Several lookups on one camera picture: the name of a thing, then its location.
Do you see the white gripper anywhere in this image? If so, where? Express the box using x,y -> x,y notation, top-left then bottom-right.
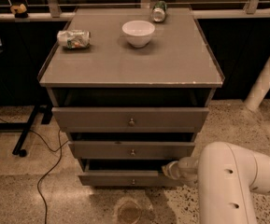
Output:
162,161 -> 181,180

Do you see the grey bottom drawer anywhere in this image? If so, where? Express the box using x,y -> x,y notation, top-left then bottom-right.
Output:
78,159 -> 181,187

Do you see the grey drawer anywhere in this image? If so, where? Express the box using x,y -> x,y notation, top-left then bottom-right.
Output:
69,141 -> 195,160
52,107 -> 208,133
78,159 -> 181,187

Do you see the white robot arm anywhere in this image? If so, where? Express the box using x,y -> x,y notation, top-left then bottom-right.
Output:
162,142 -> 270,224

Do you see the grey drawer cabinet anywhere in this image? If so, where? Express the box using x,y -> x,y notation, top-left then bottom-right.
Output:
36,6 -> 225,189

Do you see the grey middle drawer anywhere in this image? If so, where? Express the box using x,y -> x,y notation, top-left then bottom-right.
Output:
69,141 -> 195,160

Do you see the grey top drawer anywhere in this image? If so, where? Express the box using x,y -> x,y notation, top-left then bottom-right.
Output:
52,107 -> 208,133

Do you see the white ceramic bowl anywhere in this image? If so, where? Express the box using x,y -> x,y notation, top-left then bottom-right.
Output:
122,21 -> 155,48

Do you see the white diagonal pipe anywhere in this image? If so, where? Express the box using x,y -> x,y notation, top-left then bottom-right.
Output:
244,56 -> 270,111

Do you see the crushed white green can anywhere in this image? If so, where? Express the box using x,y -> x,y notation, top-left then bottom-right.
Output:
57,30 -> 91,49

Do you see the green soda can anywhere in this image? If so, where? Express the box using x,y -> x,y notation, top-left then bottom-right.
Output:
151,1 -> 167,22

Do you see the metal window railing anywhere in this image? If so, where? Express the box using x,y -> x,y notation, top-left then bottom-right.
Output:
0,0 -> 270,23

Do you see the yellow black object on ledge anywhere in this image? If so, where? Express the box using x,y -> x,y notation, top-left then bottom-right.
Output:
10,4 -> 28,18

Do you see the black desk leg frame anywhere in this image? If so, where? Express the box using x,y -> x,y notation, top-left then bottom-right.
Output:
0,105 -> 52,157

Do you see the black floor cable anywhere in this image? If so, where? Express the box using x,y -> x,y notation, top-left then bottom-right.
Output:
0,106 -> 69,224

